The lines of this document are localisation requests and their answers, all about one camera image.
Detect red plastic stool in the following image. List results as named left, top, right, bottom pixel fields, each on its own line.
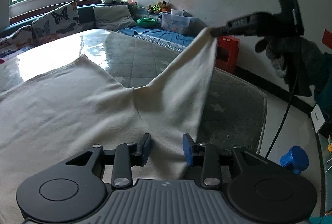
left=216, top=36, right=240, bottom=74

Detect black cable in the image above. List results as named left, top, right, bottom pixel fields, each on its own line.
left=264, top=75, right=299, bottom=159

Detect grey quilted star tablecloth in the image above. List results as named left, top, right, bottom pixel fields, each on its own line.
left=0, top=28, right=269, bottom=157

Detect butterfly cushion right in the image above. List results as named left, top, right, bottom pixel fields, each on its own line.
left=32, top=1, right=83, bottom=45

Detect blue corner sofa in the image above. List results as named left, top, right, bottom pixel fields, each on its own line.
left=0, top=3, right=208, bottom=53

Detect butterfly cushion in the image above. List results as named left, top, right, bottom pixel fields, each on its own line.
left=32, top=1, right=83, bottom=45
left=0, top=25, right=34, bottom=58

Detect blue plastic cap object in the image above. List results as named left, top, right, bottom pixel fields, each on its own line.
left=279, top=146, right=309, bottom=175

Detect butterfly cushion left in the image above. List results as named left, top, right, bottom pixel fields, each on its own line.
left=0, top=25, right=34, bottom=58

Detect clear plastic storage box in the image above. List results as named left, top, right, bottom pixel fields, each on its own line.
left=158, top=12, right=196, bottom=36

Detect green plastic bowl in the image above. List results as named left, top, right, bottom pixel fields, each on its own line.
left=136, top=18, right=157, bottom=28

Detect grey plain cushion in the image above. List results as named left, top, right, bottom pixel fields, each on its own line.
left=93, top=5, right=137, bottom=31

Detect small plush toys pile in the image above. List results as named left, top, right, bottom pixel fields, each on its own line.
left=147, top=1, right=171, bottom=15

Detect cream knit garment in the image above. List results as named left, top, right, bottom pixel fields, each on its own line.
left=1, top=28, right=217, bottom=223

